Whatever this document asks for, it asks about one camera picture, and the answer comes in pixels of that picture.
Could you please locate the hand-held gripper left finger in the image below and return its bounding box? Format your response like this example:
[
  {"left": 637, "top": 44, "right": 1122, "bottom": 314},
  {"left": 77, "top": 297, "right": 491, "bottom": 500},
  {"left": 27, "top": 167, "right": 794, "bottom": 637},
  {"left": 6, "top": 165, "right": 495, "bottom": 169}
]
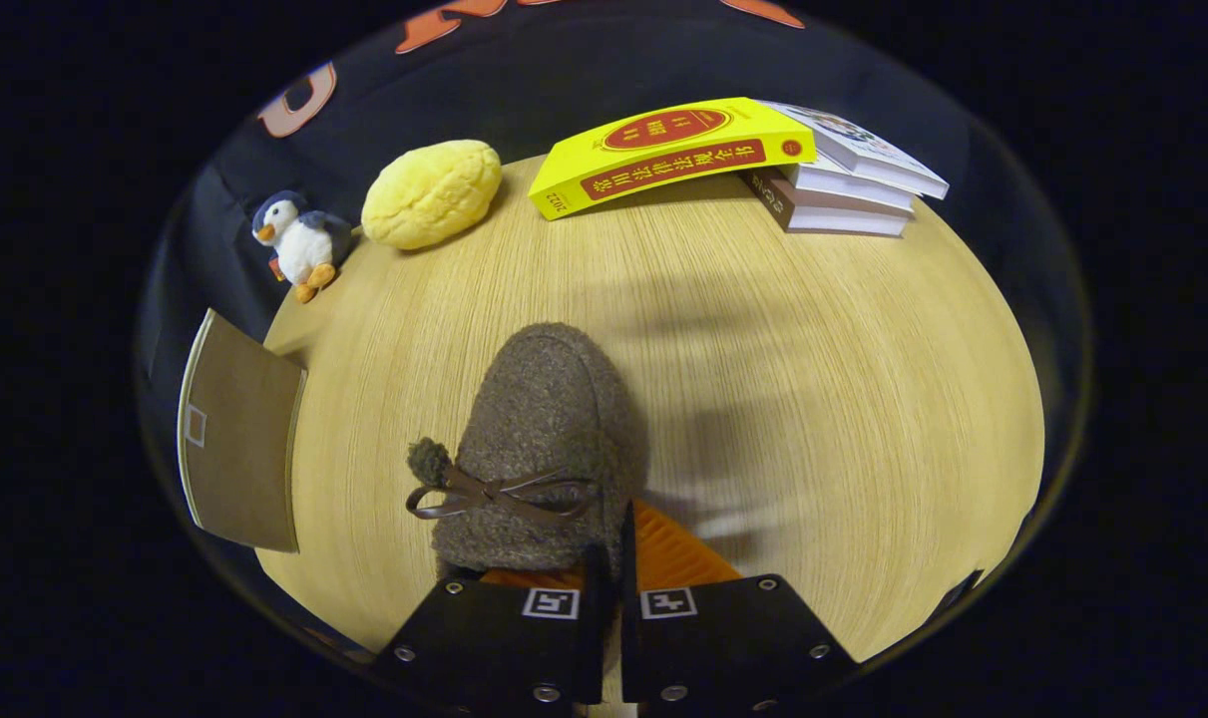
[{"left": 374, "top": 543, "right": 619, "bottom": 706}]

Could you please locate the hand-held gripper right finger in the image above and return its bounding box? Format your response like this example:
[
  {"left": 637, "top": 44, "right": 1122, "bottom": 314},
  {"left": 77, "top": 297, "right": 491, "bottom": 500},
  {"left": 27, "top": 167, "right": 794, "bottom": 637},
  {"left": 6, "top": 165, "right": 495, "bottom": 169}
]
[{"left": 618, "top": 499, "right": 859, "bottom": 713}]

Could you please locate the brown fuzzy shoe with bow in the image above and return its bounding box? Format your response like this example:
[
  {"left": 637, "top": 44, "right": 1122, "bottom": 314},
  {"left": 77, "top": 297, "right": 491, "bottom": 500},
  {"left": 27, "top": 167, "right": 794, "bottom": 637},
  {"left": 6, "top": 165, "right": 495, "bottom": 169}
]
[{"left": 406, "top": 321, "right": 652, "bottom": 579}]

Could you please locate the beige fabric storage box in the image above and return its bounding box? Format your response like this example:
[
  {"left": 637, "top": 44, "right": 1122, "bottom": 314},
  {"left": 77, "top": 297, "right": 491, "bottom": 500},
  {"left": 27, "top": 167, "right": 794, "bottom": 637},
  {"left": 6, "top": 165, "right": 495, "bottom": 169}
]
[{"left": 178, "top": 307, "right": 307, "bottom": 554}]

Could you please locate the brown book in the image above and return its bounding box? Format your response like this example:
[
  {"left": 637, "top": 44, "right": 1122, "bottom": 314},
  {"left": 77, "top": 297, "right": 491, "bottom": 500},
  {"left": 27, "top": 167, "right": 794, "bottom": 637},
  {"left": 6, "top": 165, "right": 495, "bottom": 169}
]
[{"left": 743, "top": 168, "right": 911, "bottom": 238}]

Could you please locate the yellow plush bun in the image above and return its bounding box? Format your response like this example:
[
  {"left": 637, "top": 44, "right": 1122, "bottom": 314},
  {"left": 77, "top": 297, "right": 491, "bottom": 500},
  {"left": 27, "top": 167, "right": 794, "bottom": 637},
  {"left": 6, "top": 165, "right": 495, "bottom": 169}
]
[{"left": 361, "top": 139, "right": 504, "bottom": 251}]

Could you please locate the yellow book with red circle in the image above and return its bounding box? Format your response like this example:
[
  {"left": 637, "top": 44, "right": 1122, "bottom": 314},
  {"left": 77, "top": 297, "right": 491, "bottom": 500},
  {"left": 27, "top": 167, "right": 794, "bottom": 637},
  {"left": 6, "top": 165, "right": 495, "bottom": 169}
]
[{"left": 528, "top": 97, "right": 818, "bottom": 221}]

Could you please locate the plain white book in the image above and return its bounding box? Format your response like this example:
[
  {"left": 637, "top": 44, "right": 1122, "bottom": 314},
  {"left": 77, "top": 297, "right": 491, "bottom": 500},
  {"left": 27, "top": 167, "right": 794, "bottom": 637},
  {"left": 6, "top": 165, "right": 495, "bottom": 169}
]
[{"left": 783, "top": 160, "right": 916, "bottom": 215}]

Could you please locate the penguin plush toy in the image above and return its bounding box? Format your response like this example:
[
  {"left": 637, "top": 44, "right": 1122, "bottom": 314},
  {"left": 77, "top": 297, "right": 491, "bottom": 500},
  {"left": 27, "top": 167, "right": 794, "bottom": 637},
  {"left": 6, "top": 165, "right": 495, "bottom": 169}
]
[{"left": 251, "top": 189, "right": 355, "bottom": 304}]

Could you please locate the white illustrated book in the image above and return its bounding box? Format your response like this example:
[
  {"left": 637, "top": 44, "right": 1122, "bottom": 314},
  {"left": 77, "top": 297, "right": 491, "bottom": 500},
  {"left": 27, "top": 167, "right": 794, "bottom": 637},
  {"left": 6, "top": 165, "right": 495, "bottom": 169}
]
[{"left": 758, "top": 100, "right": 951, "bottom": 200}]

